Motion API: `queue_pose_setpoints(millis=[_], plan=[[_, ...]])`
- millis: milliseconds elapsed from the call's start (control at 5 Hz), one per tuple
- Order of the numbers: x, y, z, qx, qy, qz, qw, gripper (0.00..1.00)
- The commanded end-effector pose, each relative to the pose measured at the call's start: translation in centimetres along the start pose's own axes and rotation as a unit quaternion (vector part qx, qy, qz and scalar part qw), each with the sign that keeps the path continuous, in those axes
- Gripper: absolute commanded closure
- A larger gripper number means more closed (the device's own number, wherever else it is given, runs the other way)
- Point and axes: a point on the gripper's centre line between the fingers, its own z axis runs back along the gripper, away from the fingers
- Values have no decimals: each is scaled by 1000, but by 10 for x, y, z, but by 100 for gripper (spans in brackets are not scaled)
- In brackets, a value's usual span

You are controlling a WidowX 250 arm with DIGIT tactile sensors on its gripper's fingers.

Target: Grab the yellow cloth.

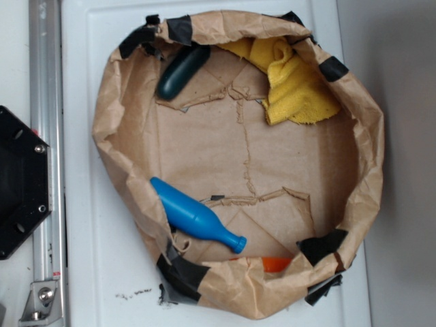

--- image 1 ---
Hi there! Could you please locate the dark green plastic bottle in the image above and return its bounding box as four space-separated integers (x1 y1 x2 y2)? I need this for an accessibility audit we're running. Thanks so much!
156 45 211 100

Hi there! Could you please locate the white plastic tray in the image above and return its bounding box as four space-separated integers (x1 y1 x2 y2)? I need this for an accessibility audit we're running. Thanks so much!
61 1 371 326

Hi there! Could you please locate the yellow microfiber cloth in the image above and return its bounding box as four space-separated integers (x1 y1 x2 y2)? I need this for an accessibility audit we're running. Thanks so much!
219 37 341 125

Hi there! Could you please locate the blue plastic bottle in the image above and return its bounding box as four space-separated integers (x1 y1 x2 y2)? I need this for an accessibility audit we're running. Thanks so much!
151 177 247 254

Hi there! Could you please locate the metal corner bracket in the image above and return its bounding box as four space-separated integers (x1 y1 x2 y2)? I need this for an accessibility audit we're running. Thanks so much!
18 280 64 326

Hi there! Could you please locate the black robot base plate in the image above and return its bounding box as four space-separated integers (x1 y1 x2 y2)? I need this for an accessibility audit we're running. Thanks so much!
1 106 51 260

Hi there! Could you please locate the aluminium extrusion rail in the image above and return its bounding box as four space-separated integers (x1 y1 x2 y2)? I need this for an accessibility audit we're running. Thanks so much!
29 1 70 326

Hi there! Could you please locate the brown paper bag tray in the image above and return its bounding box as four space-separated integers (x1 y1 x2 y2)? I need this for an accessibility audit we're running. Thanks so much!
92 10 384 320

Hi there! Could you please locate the orange plastic object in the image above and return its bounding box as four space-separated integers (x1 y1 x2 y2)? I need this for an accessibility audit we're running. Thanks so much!
229 256 294 273

